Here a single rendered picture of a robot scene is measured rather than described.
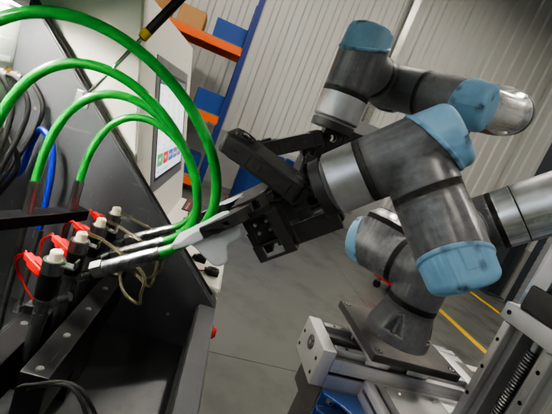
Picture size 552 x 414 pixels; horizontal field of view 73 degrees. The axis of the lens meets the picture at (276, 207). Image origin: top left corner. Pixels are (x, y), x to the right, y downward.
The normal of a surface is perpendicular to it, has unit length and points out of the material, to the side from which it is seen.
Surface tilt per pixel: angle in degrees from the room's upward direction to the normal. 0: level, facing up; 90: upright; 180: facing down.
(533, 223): 106
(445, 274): 101
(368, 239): 77
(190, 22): 90
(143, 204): 90
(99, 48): 90
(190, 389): 0
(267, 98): 90
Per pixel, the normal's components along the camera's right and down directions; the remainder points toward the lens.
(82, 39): 0.07, 0.24
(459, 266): -0.36, -0.04
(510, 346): -0.92, -0.32
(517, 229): -0.37, 0.33
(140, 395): 0.36, -0.91
